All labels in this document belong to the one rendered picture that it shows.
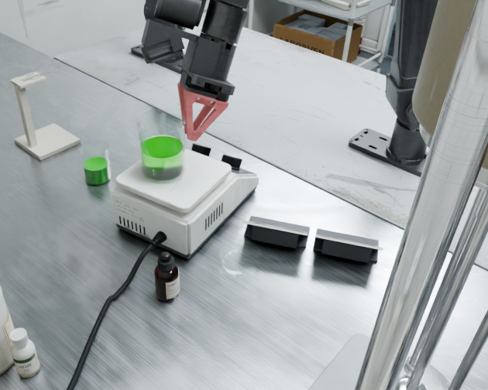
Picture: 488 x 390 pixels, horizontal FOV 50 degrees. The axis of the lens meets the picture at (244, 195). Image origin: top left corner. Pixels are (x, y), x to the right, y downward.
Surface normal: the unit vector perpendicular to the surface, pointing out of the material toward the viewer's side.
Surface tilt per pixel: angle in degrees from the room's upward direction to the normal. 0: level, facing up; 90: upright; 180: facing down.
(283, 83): 0
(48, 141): 0
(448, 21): 90
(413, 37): 91
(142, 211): 90
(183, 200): 0
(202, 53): 74
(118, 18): 90
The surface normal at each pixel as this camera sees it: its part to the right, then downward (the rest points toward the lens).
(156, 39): 0.26, 0.36
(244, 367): 0.05, -0.79
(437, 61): -0.99, 0.04
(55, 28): 0.77, 0.42
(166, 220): -0.49, 0.51
